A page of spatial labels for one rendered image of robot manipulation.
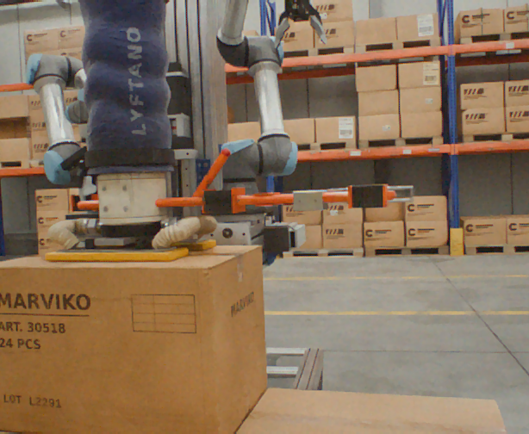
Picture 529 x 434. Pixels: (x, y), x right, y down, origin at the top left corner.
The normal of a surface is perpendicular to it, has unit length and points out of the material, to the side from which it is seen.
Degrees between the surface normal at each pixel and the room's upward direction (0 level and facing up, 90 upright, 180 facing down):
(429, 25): 90
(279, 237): 90
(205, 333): 90
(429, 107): 93
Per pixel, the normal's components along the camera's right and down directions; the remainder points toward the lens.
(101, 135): -0.40, 0.24
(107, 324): -0.26, 0.06
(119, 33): 0.11, -0.18
